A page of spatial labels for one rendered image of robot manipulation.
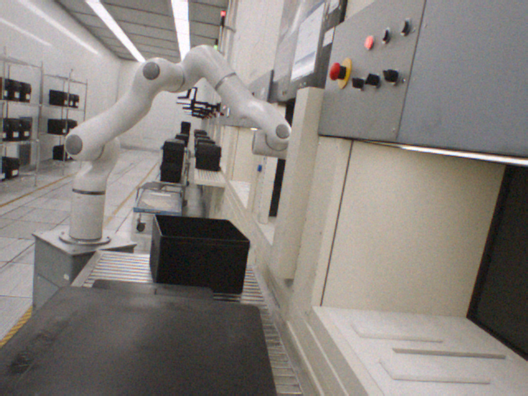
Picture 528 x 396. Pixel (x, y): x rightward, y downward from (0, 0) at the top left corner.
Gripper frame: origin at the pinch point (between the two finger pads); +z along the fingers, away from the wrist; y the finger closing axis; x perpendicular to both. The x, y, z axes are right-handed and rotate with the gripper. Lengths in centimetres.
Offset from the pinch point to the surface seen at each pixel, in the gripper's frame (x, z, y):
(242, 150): -14, -11, -194
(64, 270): -55, -90, -11
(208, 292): -37, -42, 39
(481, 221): -9, 23, 44
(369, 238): -17.2, -6.0, 43.9
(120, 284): -37, -63, 39
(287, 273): -34.3, -19.9, 27.2
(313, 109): 11.6, -20.8, 26.9
